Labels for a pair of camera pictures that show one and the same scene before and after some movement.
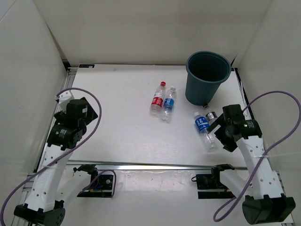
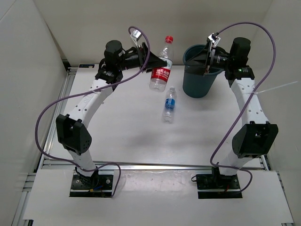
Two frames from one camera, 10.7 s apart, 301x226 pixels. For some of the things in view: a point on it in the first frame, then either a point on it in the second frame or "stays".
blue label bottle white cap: [169, 104] stays
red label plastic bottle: [156, 106] → [159, 76]
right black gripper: [229, 143] → [198, 63]
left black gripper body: [91, 115] → [137, 59]
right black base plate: [209, 186] stays
